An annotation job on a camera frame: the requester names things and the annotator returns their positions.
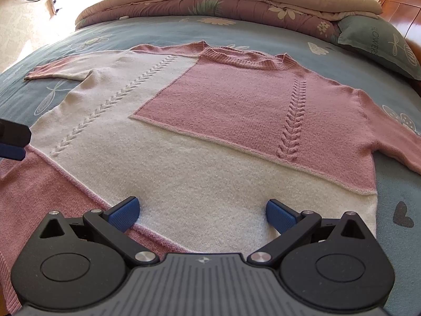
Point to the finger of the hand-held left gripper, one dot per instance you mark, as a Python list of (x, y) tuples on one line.
[(14, 133), (11, 151)]

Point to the pink and white knit sweater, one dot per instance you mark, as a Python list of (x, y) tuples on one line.
[(213, 112)]

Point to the white wall socket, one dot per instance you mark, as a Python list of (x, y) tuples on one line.
[(52, 6)]

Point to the grey green printed pillow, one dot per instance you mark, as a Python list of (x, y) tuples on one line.
[(375, 42)]

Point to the wooden bed headboard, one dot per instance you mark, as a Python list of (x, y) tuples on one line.
[(404, 10)]

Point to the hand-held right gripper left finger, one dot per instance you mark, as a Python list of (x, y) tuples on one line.
[(125, 213)]

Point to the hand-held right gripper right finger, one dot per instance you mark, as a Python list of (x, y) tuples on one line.
[(279, 216)]

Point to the folded pink floral quilt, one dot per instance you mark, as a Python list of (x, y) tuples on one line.
[(213, 0)]

